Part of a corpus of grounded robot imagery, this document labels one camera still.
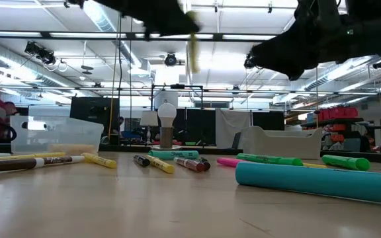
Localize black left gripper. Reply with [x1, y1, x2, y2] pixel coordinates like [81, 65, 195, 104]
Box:
[94, 0, 200, 37]

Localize black whiteboard marker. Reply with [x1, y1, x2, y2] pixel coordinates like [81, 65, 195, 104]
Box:
[133, 154, 151, 167]

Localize red storage bins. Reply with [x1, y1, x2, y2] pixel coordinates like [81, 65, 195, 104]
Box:
[317, 106, 359, 122]

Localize table lamp white shade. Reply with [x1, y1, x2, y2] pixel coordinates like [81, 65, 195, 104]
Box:
[139, 110, 159, 145]

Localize teal Sharpie highlighter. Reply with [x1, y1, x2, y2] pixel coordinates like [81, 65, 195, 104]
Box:
[148, 149, 200, 161]

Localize brown whiteboard marker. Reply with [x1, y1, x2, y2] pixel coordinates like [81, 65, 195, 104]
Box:
[173, 156, 206, 173]
[197, 157, 212, 172]
[0, 155, 86, 173]

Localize black ceiling camera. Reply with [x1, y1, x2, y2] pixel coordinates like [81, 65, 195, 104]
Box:
[244, 52, 260, 69]
[163, 52, 179, 67]

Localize black storage shelf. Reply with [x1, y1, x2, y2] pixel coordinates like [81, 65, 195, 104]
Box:
[301, 117, 381, 153]

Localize black metal rack frame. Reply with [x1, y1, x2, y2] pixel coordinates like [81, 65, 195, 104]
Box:
[149, 83, 204, 112]

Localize white bulb on round base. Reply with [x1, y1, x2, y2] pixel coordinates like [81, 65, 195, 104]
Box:
[150, 102, 183, 151]

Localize white hanging sheet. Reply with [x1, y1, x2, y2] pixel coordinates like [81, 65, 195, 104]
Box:
[215, 108, 253, 149]

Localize green highlighter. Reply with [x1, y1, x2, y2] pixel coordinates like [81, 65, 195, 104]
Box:
[235, 153, 304, 167]
[321, 154, 371, 172]

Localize clear plastic bin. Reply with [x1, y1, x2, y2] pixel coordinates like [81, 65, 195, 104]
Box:
[10, 115, 105, 155]

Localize black ceiling spotlight cluster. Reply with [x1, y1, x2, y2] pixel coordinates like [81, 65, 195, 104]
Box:
[24, 40, 57, 65]

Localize grey plastic bin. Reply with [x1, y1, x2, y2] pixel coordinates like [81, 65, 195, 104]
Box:
[239, 126, 323, 160]

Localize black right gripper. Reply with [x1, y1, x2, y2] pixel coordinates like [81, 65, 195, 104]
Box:
[250, 18, 347, 81]

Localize pink highlighter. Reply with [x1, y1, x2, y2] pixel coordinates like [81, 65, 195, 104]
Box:
[216, 157, 246, 168]

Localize black partition panel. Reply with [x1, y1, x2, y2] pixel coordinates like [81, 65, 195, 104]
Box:
[69, 97, 121, 146]

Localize blue highlighter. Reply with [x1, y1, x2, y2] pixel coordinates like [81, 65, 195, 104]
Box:
[235, 161, 381, 205]

